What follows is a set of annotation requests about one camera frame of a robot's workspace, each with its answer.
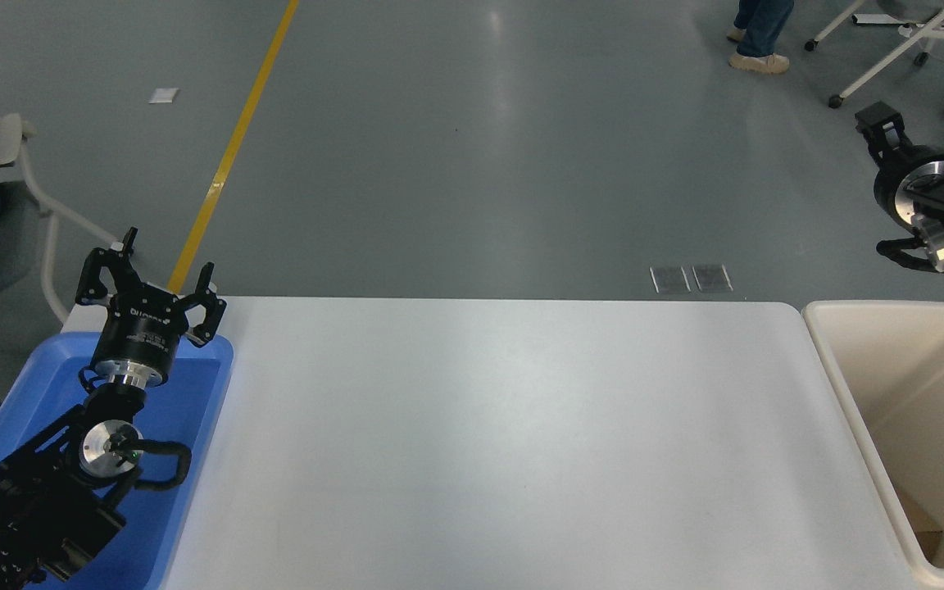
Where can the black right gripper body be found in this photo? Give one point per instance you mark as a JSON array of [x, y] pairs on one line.
[[888, 192]]

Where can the grey floor outlet plate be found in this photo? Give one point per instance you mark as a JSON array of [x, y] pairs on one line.
[[711, 278], [670, 279]]

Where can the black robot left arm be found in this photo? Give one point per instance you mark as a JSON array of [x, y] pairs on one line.
[[38, 508]]

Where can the white wheeled chair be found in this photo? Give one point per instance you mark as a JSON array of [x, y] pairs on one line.
[[902, 49]]

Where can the large pale dustbin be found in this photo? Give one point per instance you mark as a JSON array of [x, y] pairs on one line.
[[914, 385]]

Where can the small white paper scrap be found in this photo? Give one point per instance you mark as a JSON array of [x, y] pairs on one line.
[[163, 96]]

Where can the yellow floor tape line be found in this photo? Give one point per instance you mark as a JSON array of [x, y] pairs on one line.
[[230, 152]]

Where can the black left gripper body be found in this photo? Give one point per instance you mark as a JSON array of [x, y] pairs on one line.
[[140, 332]]

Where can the white frame chair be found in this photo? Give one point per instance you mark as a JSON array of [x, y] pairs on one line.
[[47, 246]]

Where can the blue plastic tray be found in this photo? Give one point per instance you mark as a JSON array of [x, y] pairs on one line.
[[185, 393]]

